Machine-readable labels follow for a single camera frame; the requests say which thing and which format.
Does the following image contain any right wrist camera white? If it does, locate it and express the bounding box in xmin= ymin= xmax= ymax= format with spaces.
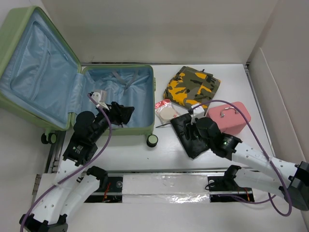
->
xmin=188 ymin=103 xmax=205 ymax=125

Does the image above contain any metal base rail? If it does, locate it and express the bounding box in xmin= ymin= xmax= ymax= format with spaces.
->
xmin=32 ymin=169 xmax=256 ymax=205

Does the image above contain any pink jewelry box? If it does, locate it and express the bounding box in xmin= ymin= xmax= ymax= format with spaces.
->
xmin=206 ymin=104 xmax=247 ymax=136

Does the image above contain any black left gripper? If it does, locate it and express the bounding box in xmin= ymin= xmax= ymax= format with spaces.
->
xmin=91 ymin=101 xmax=133 ymax=143

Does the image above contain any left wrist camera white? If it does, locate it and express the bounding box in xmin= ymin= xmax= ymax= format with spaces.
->
xmin=88 ymin=90 xmax=110 ymax=110

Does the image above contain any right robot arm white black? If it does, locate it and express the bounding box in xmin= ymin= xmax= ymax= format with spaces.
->
xmin=171 ymin=114 xmax=309 ymax=211

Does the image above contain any powder puff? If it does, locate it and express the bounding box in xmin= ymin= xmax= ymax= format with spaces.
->
xmin=154 ymin=99 xmax=180 ymax=124

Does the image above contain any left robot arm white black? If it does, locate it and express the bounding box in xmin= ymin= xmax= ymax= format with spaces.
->
xmin=20 ymin=101 xmax=135 ymax=232

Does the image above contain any camouflage clothing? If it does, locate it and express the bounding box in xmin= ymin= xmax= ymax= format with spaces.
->
xmin=163 ymin=66 xmax=221 ymax=109

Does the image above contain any green hard-shell suitcase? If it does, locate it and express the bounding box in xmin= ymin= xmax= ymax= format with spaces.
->
xmin=0 ymin=6 xmax=155 ymax=144

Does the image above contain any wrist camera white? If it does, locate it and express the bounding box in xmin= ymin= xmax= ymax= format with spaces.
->
xmin=88 ymin=90 xmax=110 ymax=110
xmin=188 ymin=103 xmax=205 ymax=125

